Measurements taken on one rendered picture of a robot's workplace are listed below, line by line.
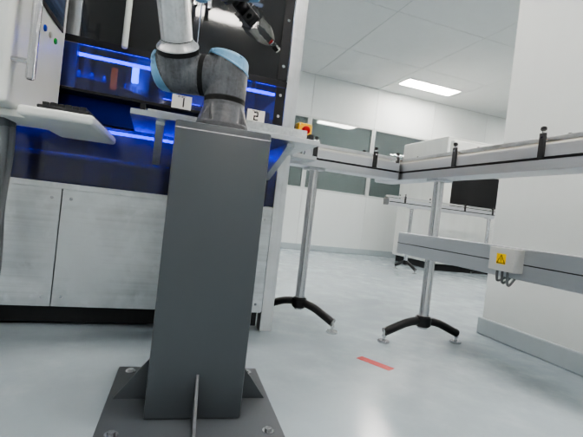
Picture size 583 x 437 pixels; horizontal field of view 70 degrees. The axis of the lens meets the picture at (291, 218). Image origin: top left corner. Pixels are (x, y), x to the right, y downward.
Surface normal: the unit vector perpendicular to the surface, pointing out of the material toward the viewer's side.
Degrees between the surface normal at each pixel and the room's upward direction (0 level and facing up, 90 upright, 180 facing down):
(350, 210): 90
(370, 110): 90
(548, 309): 90
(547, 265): 90
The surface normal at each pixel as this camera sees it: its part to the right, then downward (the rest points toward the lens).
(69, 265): 0.32, 0.05
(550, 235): -0.94, -0.11
